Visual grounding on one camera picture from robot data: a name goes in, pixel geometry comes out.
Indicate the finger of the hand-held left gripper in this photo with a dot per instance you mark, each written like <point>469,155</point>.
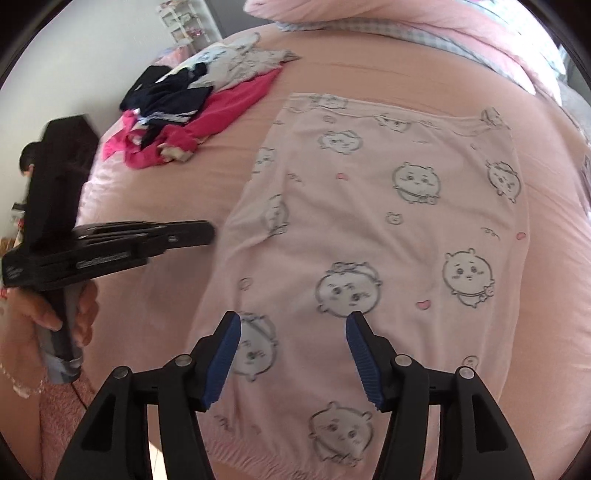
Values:
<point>184,233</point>

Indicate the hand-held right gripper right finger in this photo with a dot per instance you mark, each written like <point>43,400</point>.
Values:
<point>364,364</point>

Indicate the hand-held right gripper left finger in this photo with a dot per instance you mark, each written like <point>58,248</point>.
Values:
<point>221,364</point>

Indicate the pink printed pajama pants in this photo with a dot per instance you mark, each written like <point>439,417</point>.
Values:
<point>369,221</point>

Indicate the person's left hand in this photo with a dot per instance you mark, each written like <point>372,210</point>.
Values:
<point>23,332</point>

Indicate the magenta garment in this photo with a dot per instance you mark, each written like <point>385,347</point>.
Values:
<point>221,108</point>

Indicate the navy striped-trim garment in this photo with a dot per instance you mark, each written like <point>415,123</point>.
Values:
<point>184,99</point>

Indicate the pink storage box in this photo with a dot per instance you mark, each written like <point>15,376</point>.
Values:
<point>171,53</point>

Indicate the white printed pajama top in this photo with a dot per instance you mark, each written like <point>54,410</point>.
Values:
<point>231,62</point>

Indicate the pink bed sheet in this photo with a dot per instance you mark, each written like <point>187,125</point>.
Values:
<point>554,277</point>

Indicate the grey door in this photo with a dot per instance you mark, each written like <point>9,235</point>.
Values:
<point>226,14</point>

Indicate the pink checked duvet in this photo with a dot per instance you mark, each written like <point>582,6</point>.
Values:
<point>415,27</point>

